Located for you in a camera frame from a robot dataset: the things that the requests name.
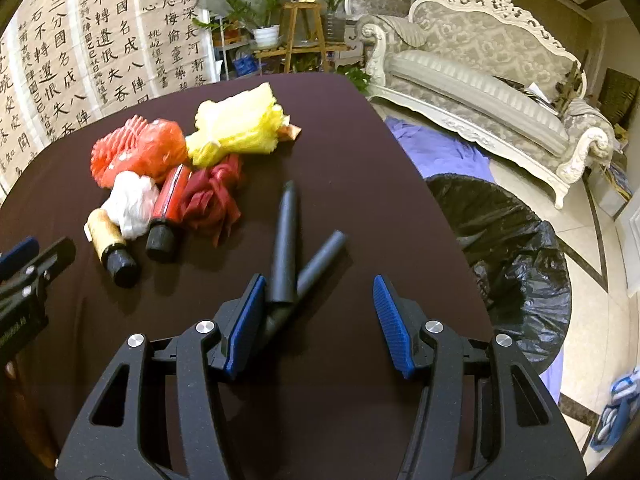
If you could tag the calligraphy wall hanging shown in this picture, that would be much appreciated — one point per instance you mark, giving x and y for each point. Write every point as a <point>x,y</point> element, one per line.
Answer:
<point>100,35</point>

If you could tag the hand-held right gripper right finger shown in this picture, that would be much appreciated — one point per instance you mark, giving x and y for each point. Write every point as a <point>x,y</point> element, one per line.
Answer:
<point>392,330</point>

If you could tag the blue plastic crate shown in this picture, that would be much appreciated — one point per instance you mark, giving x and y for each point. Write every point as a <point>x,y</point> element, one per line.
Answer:
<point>245,66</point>

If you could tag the dark woven panel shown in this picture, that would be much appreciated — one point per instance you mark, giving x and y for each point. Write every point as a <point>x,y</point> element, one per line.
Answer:
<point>620,95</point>

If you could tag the low leafy green plant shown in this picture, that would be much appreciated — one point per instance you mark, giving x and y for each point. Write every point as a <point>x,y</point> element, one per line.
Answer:
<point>357,80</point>

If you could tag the wooden plant stand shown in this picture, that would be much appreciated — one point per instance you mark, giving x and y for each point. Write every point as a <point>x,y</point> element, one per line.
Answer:
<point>300,47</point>

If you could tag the ornate grey white sofa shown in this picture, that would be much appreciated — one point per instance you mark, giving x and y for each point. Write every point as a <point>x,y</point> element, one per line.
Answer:
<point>475,95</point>

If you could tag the white plastic bag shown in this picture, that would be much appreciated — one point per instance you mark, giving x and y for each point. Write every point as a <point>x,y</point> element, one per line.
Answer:
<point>130,202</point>

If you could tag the brown paper wrapper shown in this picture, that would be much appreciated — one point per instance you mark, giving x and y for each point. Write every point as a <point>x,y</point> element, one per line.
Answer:
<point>291,132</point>

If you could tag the fern in white pot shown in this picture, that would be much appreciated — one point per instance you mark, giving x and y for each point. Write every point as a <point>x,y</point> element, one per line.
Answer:
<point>266,36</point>

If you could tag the straight black tube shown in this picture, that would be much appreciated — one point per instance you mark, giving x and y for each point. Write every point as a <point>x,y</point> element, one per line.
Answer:
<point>322,257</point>

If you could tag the dark red plastic bag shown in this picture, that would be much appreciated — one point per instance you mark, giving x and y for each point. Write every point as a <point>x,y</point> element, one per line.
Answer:
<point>210,200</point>

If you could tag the blue white slipper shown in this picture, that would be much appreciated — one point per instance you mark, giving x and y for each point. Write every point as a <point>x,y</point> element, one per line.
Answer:
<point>617,410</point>

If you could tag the white paper sheet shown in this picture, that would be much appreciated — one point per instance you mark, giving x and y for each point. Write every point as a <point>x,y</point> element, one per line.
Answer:
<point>537,90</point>

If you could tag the tapered black tube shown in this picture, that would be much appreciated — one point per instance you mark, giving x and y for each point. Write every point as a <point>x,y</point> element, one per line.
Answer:
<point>284,240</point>

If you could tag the red thread spool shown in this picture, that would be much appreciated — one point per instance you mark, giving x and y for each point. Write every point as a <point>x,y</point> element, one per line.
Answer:
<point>170,200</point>

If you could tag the box with blue print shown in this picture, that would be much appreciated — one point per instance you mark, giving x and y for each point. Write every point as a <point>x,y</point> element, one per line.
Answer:
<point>612,187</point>

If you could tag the beige tube black cap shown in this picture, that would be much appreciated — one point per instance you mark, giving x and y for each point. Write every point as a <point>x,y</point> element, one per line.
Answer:
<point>105,235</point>

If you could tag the grey striped throw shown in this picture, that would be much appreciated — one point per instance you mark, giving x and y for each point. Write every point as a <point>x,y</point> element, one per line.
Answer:
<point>395,27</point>

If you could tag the orange plastic bag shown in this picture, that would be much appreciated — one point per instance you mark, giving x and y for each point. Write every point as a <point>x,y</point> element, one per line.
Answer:
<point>145,145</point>

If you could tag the black garbage bag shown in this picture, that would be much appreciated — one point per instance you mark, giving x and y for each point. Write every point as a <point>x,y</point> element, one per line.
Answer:
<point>500,260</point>

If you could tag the ornate grey armchair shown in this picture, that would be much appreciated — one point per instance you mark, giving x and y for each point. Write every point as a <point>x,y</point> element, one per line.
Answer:
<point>375,2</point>

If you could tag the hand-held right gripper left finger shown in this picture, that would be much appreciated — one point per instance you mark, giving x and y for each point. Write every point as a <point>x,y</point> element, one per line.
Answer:
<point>245,330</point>

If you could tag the white door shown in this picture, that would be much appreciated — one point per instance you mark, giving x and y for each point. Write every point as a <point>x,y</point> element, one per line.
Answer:
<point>631,240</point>

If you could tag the metal shelf rack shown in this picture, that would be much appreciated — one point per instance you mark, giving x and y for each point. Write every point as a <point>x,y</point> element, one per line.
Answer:
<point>225,52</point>

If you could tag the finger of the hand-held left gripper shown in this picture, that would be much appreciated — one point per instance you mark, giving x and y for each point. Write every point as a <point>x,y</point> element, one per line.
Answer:
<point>50,260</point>
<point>17,255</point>

